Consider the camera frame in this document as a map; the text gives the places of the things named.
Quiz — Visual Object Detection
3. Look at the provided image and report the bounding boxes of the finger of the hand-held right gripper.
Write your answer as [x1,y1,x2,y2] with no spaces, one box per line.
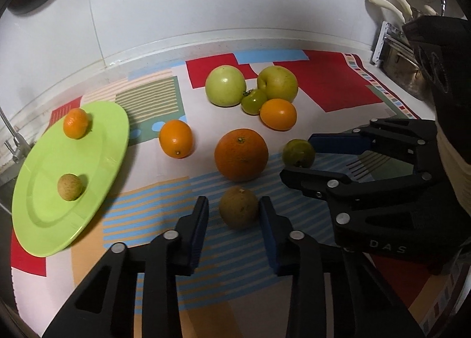
[280,167,435,228]
[308,118,438,180]

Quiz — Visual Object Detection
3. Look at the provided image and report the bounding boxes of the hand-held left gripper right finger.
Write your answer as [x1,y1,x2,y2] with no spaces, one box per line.
[258,196,424,338]

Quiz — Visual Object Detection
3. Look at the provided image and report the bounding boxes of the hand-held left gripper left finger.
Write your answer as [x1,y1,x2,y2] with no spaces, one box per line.
[42,196,209,338]

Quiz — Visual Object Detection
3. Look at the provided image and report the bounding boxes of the small green citrus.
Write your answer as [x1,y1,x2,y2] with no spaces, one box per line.
[282,139,316,168]

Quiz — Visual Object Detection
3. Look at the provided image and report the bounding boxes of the brown green round fruit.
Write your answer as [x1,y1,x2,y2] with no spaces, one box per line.
[219,187,259,230]

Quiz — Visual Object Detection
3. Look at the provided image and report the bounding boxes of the oval orange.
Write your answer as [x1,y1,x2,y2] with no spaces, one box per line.
[260,98,297,130]
[159,120,194,159]

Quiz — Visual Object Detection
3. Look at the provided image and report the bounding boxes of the large round orange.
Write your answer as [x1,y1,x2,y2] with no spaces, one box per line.
[214,128,269,182]

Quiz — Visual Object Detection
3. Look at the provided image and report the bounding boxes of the yellow green apple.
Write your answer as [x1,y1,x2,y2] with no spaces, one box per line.
[256,66,299,102]

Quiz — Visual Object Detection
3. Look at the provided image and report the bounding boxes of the green tomato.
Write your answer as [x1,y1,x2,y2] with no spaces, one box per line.
[241,89,268,115]

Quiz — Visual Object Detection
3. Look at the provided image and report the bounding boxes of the brown kiwi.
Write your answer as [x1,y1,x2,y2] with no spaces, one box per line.
[57,174,83,201]

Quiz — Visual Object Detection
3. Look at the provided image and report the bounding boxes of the green plate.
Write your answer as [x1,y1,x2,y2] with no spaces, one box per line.
[12,101,130,258]

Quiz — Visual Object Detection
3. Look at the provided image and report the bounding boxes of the small round tangerine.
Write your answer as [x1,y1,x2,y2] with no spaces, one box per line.
[63,108,90,139]

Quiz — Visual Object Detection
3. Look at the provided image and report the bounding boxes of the person's right forearm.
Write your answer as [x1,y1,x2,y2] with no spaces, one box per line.
[438,130,471,211]

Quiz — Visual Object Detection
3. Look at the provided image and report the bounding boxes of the colourful patterned mat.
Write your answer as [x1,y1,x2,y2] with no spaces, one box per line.
[10,49,471,338]

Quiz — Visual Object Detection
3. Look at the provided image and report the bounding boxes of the metal pot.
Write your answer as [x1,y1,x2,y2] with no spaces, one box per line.
[381,53,438,102]

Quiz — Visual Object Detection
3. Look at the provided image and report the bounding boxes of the metal dish rack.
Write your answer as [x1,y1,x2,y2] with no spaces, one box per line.
[371,21,420,74]

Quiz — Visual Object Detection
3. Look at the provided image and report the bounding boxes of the chrome faucet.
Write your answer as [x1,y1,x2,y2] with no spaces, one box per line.
[0,108,28,164]

